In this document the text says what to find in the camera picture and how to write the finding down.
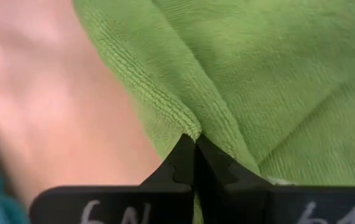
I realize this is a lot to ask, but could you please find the green microfiber towel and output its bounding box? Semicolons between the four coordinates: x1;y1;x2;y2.
71;0;355;224

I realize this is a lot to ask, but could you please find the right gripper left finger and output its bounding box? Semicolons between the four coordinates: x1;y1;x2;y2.
29;133;196;224

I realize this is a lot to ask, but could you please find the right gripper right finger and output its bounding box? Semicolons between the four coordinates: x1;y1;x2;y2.
195;135;355;224

